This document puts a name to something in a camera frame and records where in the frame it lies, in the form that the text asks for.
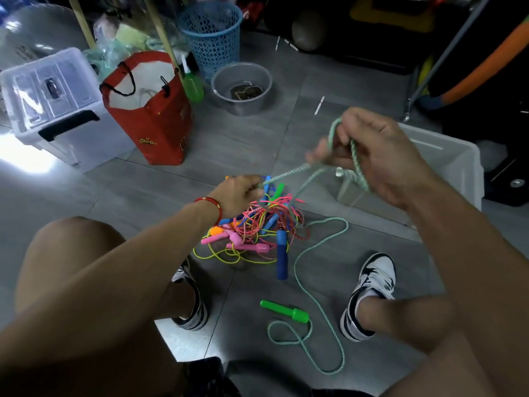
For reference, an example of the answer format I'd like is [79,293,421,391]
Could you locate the person's right forearm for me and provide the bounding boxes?
[403,175,529,397]

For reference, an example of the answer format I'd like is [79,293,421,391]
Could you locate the grey metal pole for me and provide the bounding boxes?
[403,0,495,123]

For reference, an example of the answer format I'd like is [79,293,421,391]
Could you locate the dark coiled cord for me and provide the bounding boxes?
[230,81,264,101]

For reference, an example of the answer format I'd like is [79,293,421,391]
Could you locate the person's right hand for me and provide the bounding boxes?
[306,106,439,211]

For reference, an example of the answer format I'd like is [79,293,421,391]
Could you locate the person's left forearm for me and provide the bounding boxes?
[0,199,222,370]

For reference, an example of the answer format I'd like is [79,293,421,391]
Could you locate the person's right leg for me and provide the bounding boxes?
[355,294,529,397]

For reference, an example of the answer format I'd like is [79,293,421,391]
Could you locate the clear plastic bag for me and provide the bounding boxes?
[0,3,90,71]

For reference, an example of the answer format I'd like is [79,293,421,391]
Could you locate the green spray bottle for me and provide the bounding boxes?
[181,53,205,104]

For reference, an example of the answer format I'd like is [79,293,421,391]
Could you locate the blue plastic mesh basket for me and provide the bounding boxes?
[177,1,244,83]

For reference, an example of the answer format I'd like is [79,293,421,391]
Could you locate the dark round ball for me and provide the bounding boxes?
[291,10,328,53]

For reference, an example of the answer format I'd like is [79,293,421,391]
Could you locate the person's leg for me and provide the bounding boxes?
[355,294,529,397]
[12,216,207,397]

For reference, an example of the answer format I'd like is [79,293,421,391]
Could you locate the black base with silver disc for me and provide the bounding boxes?
[483,152,529,208]

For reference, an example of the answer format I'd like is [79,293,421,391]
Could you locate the yellow flat object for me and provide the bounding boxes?
[349,0,435,34]

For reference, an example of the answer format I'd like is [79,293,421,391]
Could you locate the pile of colourful skipping ropes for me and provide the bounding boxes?
[193,175,309,281]

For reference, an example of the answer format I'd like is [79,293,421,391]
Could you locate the white translucent plastic bin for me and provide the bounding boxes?
[336,122,485,229]

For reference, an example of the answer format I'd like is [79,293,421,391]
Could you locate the black and white shoe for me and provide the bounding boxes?
[339,252,397,343]
[171,255,209,331]

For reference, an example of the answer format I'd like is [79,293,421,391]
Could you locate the clear lidded storage box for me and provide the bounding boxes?
[0,47,137,174]

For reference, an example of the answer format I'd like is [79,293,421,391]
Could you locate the black and white left shoe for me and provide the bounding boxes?
[171,255,209,331]

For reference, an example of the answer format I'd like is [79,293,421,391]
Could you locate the red string bracelet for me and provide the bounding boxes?
[193,197,223,226]

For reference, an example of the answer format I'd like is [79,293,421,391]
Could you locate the green plastic bags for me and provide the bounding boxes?
[84,36,139,82]

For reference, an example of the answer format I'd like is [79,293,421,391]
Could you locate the black and white right shoe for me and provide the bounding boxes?
[339,252,397,343]

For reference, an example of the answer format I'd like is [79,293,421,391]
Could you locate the person's left leg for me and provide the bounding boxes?
[12,216,207,397]

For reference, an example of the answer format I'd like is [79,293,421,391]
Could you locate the red paper bag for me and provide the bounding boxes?
[99,50,193,167]

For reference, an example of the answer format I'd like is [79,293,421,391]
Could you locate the grey plastic bowl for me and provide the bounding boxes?
[211,62,273,117]

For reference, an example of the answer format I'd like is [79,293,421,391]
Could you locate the green skipping rope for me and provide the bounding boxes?
[259,117,371,376]

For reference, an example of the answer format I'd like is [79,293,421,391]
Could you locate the wooden table leg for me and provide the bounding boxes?
[66,0,97,50]
[144,0,185,84]

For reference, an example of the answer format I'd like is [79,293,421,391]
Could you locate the orange foam tube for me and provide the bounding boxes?
[418,30,529,111]

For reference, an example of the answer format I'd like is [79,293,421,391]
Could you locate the person's left hand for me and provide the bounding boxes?
[208,174,265,222]

